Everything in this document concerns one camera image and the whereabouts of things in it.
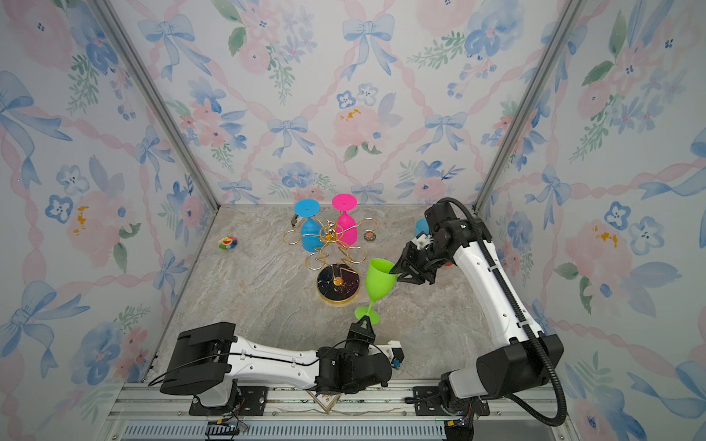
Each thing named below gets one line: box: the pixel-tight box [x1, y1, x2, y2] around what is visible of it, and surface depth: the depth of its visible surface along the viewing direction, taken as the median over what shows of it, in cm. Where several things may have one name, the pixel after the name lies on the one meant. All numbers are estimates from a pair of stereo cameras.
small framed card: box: [306, 390, 342, 415], surface depth 75 cm
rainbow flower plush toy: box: [217, 236, 239, 250], surface depth 108 cm
